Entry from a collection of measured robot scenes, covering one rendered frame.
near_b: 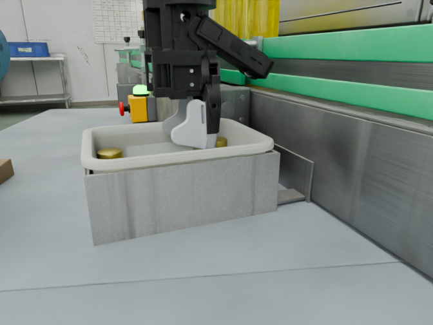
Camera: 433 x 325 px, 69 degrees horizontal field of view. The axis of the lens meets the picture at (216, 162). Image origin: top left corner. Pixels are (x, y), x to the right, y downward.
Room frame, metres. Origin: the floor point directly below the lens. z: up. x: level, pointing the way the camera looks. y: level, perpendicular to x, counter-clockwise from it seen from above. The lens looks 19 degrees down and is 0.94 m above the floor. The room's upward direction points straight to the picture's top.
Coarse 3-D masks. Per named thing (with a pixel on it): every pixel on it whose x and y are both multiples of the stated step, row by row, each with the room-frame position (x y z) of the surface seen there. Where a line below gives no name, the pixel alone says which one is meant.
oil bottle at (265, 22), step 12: (252, 0) 0.64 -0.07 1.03; (264, 0) 0.64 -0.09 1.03; (276, 0) 0.65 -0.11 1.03; (252, 12) 0.64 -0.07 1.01; (264, 12) 0.64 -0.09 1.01; (276, 12) 0.65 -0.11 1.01; (252, 24) 0.64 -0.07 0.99; (264, 24) 0.64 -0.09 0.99; (276, 24) 0.65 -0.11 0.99; (252, 36) 0.64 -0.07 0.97; (264, 36) 0.64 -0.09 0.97; (276, 36) 0.65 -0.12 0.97
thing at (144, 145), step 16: (96, 128) 0.44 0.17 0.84; (112, 128) 0.45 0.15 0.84; (128, 128) 0.46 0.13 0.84; (144, 128) 0.46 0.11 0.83; (160, 128) 0.47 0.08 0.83; (224, 128) 0.50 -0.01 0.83; (240, 128) 0.45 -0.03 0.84; (96, 144) 0.43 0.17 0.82; (112, 144) 0.45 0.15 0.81; (128, 144) 0.45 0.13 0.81; (144, 144) 0.46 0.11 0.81; (160, 144) 0.47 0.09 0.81; (176, 144) 0.48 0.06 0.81; (240, 144) 0.44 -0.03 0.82; (256, 144) 0.35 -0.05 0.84; (272, 144) 0.37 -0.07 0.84; (96, 160) 0.30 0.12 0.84; (112, 160) 0.30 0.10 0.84; (128, 160) 0.30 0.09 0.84; (144, 160) 0.30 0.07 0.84; (160, 160) 0.31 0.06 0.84; (176, 160) 0.32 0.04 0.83; (192, 160) 0.32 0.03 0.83
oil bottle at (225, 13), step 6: (222, 0) 0.78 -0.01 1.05; (228, 0) 0.75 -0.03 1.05; (222, 6) 0.78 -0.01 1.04; (228, 6) 0.75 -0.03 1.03; (222, 12) 0.78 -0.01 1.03; (228, 12) 0.75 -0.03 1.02; (222, 18) 0.78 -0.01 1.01; (228, 18) 0.75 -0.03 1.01; (222, 24) 0.78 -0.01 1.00; (228, 24) 0.75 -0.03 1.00
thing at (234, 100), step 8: (224, 88) 0.55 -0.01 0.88; (232, 88) 0.55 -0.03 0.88; (240, 88) 0.56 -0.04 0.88; (248, 88) 0.56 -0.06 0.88; (224, 96) 0.54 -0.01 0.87; (232, 96) 0.55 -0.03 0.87; (240, 96) 0.55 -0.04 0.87; (248, 96) 0.56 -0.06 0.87; (224, 104) 0.54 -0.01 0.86; (232, 104) 0.54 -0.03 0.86; (240, 104) 0.55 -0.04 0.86; (248, 104) 0.56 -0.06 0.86; (224, 112) 0.54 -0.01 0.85; (232, 112) 0.54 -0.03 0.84; (240, 112) 0.55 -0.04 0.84; (248, 112) 0.56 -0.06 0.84; (240, 120) 0.55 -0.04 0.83; (248, 120) 0.56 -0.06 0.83
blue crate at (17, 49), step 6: (12, 42) 5.09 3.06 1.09; (18, 42) 5.12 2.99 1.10; (24, 42) 5.16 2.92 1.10; (30, 42) 5.18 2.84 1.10; (36, 42) 5.21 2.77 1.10; (12, 48) 5.09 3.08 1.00; (18, 48) 5.12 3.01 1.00; (24, 48) 5.15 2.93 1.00; (30, 48) 5.18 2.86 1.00; (36, 48) 5.22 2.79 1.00; (42, 48) 5.24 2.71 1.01; (12, 54) 5.08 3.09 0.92; (18, 54) 5.11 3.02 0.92; (24, 54) 5.15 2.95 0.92; (30, 54) 5.18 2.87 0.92; (36, 54) 5.21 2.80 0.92; (42, 54) 5.24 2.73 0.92; (48, 54) 5.57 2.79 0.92
